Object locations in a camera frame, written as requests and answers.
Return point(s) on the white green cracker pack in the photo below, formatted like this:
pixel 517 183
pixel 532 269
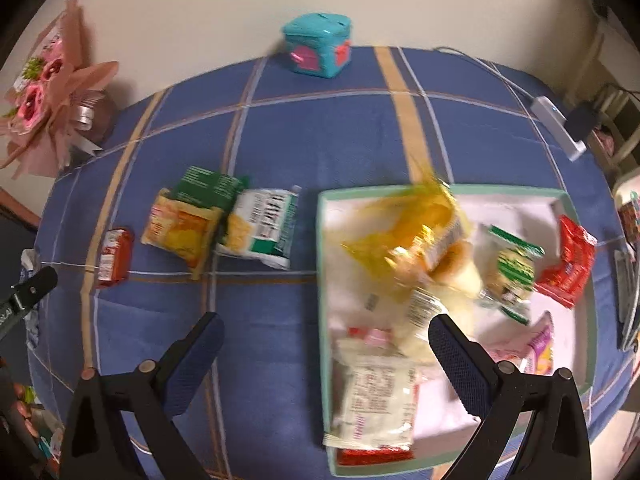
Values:
pixel 261 226

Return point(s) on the green milk biscuit pack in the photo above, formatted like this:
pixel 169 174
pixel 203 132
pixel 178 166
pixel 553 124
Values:
pixel 510 281

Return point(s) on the smartphone on stand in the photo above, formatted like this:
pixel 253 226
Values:
pixel 627 282

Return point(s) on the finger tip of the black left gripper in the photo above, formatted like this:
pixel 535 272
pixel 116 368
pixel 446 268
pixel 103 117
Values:
pixel 25 297

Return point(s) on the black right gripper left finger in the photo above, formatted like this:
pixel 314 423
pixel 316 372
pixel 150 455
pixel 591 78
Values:
pixel 96 443

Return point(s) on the black power adapter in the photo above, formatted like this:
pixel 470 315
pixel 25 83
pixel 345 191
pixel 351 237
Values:
pixel 581 121

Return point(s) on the colourful clutter pile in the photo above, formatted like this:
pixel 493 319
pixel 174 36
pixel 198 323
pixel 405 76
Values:
pixel 630 217

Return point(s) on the yellow transparent snack pack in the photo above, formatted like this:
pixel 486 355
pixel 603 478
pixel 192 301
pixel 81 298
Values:
pixel 428 220

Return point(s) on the yellow egg roll snack pack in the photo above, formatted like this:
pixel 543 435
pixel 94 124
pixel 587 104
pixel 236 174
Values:
pixel 183 229

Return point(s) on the pink flower bouquet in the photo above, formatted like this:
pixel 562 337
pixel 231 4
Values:
pixel 59 104

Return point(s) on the pink egg roll snack pack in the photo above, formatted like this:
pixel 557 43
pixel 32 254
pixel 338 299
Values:
pixel 530 352

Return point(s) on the large red patterned pack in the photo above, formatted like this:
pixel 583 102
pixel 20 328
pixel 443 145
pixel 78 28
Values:
pixel 375 338

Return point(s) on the dark green snack pack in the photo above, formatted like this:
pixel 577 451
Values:
pixel 204 188

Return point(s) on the small red candy packet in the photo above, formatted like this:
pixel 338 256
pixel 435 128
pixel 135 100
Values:
pixel 115 257

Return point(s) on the white pastry pack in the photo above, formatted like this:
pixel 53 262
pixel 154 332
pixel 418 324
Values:
pixel 379 398

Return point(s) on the white power strip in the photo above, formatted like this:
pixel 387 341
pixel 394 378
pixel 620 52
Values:
pixel 554 121

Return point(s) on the teal toy house box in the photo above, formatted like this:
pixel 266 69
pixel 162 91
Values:
pixel 318 44

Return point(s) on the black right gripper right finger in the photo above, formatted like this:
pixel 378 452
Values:
pixel 555 444

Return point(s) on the clear round bun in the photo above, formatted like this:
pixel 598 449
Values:
pixel 405 314

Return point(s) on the white shelf rack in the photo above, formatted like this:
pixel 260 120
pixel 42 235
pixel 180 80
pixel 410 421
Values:
pixel 607 74

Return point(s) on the small red snack packet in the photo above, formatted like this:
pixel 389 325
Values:
pixel 566 281

